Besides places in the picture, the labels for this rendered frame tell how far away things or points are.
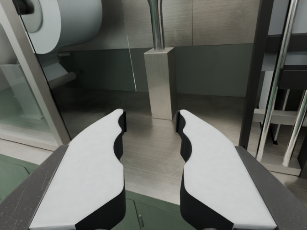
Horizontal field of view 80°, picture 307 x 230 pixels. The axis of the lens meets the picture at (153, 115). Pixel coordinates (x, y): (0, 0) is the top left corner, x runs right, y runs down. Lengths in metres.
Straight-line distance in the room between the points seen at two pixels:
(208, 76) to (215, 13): 0.27
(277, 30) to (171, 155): 0.41
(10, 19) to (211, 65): 0.73
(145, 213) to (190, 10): 0.78
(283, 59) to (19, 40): 0.60
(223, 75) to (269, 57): 0.48
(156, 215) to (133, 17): 0.83
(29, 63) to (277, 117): 0.63
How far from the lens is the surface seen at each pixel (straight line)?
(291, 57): 0.47
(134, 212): 0.66
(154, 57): 0.68
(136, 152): 0.62
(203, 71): 0.93
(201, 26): 0.89
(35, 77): 0.61
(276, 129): 0.68
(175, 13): 0.91
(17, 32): 0.60
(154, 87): 0.72
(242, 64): 0.91
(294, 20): 0.44
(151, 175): 0.54
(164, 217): 0.60
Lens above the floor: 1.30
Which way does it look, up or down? 29 degrees down
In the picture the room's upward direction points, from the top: 7 degrees counter-clockwise
